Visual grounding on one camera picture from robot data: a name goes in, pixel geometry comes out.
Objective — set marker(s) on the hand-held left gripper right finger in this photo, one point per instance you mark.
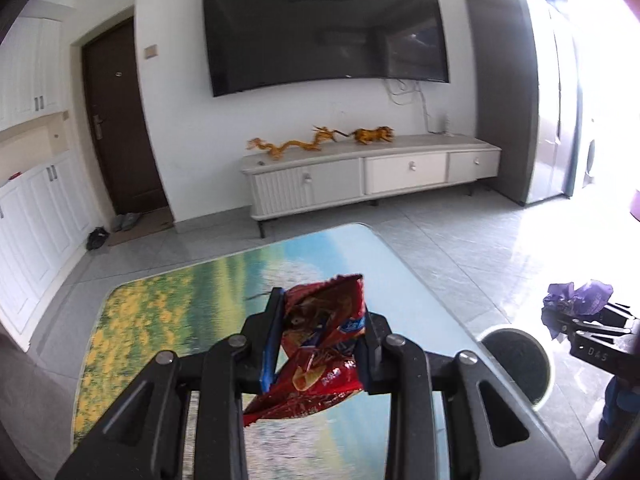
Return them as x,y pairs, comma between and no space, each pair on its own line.
372,355

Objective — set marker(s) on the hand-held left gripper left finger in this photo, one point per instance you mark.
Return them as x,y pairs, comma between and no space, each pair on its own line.
272,355

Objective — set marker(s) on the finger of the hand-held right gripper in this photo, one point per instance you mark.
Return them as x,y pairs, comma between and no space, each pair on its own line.
616,312
595,331

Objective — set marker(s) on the purple wrapper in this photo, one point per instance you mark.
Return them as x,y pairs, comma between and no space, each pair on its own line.
592,297

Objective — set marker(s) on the red snack bag blue logo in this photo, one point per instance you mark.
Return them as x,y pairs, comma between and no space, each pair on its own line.
320,350

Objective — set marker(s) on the round bin with black liner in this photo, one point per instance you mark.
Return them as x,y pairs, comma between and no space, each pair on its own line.
515,360

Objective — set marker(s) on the person's right hand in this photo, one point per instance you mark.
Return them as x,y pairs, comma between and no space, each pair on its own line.
617,405

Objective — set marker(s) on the landscape print table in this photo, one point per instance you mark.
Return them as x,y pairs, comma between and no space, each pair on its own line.
175,310

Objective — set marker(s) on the brown doormat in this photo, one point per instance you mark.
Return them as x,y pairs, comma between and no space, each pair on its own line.
150,227

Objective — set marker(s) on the white television cabinet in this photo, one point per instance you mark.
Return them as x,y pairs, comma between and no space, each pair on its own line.
390,170

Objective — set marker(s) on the grey shoes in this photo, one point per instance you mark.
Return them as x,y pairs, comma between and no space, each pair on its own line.
126,221

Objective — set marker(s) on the golden dragon figurine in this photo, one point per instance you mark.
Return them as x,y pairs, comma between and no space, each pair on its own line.
295,146

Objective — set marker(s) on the black shoes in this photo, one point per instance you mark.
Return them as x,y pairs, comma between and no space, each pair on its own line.
97,239

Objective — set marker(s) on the golden tiger figurine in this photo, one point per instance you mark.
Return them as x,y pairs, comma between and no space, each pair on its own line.
372,135

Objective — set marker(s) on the white power strip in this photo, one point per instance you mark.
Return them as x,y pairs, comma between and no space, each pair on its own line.
446,125

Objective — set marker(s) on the grey refrigerator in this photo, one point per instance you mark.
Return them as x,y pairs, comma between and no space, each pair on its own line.
505,85

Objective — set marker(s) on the dark brown door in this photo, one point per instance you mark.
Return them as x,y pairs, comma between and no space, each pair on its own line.
120,125

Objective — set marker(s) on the white wall cupboard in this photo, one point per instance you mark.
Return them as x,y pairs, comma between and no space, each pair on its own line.
35,240

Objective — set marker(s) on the wall light switch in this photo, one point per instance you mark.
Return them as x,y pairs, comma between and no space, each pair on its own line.
151,51

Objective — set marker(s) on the black wall television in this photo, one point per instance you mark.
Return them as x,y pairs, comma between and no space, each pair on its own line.
325,30

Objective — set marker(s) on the white wall cabinet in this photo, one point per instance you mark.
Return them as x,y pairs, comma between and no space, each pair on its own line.
25,70

